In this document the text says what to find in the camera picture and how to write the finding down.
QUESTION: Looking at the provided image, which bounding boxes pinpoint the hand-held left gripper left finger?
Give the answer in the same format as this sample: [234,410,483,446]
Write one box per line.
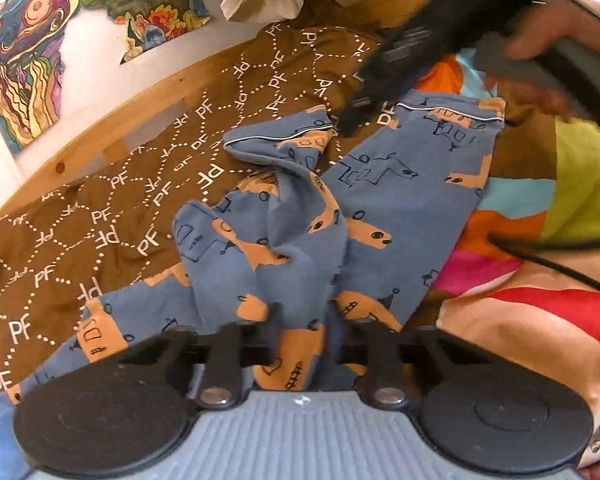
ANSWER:
[117,324,277,407]

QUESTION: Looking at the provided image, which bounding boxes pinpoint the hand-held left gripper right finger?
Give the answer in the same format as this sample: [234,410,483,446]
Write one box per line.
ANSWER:
[330,317,488,407]

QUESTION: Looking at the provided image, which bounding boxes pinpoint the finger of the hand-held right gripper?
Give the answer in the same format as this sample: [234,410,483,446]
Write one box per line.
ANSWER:
[336,72,398,138]

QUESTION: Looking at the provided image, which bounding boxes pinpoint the blue orange printed pants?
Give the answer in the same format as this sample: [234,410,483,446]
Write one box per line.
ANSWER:
[7,89,508,406]

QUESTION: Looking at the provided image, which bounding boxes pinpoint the person's right hand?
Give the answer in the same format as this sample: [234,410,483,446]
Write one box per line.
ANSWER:
[505,2,588,63]

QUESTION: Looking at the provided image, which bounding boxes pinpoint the multicolour patchwork blanket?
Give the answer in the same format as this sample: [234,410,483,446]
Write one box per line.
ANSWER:
[415,52,600,480]

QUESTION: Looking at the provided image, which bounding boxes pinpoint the brown printed blanket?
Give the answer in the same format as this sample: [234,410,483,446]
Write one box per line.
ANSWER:
[0,0,556,401]

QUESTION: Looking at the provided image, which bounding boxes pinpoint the black cable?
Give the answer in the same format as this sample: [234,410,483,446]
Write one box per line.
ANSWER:
[487,232,600,308]

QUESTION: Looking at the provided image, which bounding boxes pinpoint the colourful patterned wall cloth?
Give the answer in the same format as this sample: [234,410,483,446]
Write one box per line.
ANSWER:
[67,0,212,63]

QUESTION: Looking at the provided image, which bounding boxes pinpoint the wooden bed frame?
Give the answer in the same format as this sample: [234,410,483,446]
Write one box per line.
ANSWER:
[0,0,481,231]

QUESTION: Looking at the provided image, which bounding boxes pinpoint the swirl pattern wall poster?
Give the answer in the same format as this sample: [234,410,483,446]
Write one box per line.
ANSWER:
[0,0,77,156]

